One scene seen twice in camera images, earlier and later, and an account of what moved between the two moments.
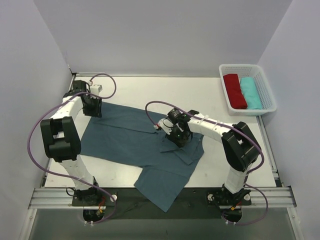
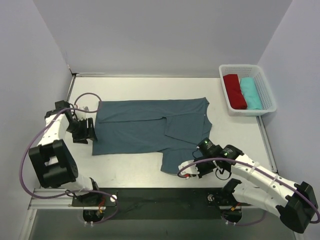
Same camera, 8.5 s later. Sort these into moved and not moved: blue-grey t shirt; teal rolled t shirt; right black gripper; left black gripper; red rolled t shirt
Moved: right black gripper; blue-grey t shirt; left black gripper
Not moved: teal rolled t shirt; red rolled t shirt
